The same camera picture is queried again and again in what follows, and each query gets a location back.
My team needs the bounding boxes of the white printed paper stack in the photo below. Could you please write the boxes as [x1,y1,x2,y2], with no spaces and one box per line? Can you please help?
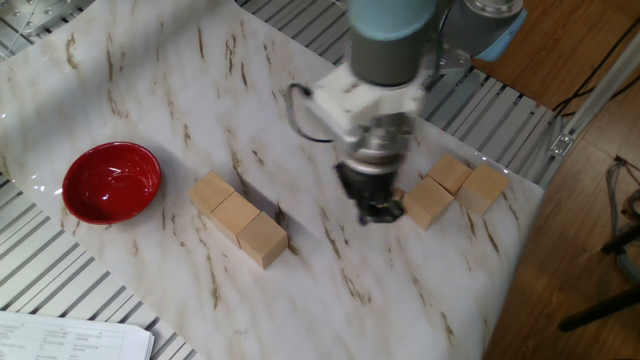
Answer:
[0,310,155,360]

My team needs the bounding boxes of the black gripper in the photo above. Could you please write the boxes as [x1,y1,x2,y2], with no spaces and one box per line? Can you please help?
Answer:
[333,160,407,227]

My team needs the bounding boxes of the aluminium frame rail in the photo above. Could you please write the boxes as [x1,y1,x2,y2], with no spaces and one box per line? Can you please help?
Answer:
[539,29,640,189]

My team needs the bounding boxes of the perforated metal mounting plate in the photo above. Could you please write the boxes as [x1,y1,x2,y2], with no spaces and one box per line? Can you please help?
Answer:
[0,0,96,39]

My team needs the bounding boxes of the grey cable bundle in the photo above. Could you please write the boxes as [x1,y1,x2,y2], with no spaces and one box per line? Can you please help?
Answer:
[604,157,640,286]

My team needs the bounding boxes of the red glossy bowl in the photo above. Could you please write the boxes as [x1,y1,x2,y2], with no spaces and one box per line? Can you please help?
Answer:
[61,141,163,226]

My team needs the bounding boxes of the white wrist mount housing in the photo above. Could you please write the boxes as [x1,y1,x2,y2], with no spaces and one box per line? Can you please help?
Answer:
[303,62,427,146]

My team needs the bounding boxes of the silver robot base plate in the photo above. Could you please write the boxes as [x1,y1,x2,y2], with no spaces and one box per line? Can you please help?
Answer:
[423,43,474,77]

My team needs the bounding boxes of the black gripper cable bundle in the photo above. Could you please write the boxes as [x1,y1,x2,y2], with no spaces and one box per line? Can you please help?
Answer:
[284,9,454,145]

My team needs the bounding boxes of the white marble pattern board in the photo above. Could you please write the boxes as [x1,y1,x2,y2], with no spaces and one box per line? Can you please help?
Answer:
[0,0,545,360]

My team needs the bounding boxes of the black stand legs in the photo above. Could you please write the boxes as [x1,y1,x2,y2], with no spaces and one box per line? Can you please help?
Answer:
[557,227,640,334]

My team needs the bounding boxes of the thin black floor cable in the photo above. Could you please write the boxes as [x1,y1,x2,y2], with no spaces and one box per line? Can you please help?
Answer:
[552,17,640,119]

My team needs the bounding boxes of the large wooden cube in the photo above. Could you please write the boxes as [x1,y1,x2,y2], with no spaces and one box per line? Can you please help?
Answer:
[236,211,290,270]
[426,153,474,196]
[454,163,511,217]
[209,191,262,249]
[187,171,237,217]
[401,175,455,231]

